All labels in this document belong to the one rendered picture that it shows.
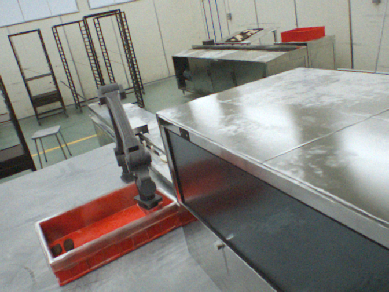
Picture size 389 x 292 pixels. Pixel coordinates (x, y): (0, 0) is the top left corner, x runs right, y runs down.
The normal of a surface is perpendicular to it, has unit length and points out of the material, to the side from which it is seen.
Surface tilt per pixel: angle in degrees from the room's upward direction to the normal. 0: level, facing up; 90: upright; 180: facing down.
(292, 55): 90
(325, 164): 0
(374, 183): 0
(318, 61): 90
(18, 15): 90
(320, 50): 90
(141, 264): 0
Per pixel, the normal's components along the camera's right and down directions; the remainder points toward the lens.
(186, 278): -0.19, -0.92
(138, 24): 0.44, 0.24
